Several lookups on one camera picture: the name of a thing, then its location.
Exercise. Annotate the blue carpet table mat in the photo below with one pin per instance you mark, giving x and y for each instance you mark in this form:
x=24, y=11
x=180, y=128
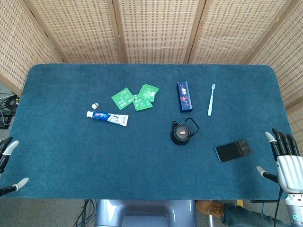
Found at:
x=142, y=170

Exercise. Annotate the small wrapped candy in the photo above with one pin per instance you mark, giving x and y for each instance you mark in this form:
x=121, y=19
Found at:
x=95, y=105

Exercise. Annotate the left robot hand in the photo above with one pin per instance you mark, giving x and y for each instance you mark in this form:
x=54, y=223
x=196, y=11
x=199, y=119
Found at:
x=7, y=147

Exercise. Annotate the dark blue printed box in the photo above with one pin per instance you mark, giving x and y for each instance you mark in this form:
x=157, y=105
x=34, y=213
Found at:
x=184, y=97

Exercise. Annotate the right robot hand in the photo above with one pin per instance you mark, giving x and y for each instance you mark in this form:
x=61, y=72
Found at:
x=290, y=170

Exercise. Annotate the blue white toothpaste tube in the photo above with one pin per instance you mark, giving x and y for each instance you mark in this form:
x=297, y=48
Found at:
x=106, y=117

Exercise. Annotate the green tea packet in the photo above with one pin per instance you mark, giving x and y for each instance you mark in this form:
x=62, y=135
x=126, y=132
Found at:
x=148, y=92
x=141, y=105
x=123, y=98

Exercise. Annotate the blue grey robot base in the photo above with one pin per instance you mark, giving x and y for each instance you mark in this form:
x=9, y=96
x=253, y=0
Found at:
x=144, y=212

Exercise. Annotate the blue jeans leg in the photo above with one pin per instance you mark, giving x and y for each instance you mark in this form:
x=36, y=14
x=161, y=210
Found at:
x=246, y=216

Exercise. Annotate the pale blue toothbrush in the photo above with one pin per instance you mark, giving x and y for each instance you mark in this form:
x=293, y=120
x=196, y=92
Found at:
x=210, y=101

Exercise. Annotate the woven bamboo folding screen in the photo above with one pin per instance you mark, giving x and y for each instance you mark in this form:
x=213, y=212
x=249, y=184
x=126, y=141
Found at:
x=156, y=30

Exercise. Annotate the brown leather shoe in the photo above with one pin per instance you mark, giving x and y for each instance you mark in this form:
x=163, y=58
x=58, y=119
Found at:
x=210, y=208

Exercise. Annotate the black jar lid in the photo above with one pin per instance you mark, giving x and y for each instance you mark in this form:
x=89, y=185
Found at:
x=182, y=133

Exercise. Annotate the black phone with folio case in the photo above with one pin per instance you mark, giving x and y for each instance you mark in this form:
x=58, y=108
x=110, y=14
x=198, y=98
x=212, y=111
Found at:
x=230, y=151

